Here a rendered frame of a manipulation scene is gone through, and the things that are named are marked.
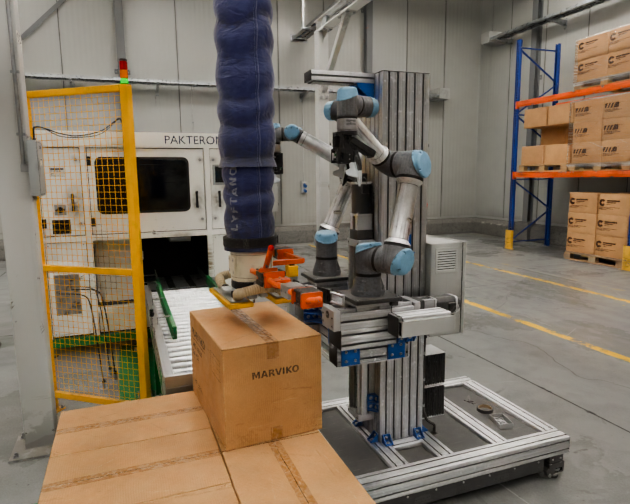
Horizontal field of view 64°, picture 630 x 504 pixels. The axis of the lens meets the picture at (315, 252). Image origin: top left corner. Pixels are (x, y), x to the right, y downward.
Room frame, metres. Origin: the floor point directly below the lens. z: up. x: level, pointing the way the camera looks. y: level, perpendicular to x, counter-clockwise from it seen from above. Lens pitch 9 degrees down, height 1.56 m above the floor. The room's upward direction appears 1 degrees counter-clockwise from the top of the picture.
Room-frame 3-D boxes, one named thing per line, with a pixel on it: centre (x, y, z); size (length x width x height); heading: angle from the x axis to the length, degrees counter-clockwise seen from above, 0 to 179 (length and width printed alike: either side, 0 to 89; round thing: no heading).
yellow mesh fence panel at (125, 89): (3.11, 1.44, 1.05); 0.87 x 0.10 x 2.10; 73
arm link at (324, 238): (2.65, -0.06, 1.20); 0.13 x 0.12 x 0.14; 3
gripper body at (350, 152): (1.87, -0.12, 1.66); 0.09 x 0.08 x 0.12; 110
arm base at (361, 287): (2.18, -0.24, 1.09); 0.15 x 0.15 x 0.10
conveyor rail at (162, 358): (3.41, 1.13, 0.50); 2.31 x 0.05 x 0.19; 21
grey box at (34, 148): (2.80, 1.53, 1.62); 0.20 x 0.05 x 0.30; 21
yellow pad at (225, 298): (2.06, 0.36, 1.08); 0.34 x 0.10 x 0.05; 25
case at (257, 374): (2.09, 0.29, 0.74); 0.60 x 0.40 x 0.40; 25
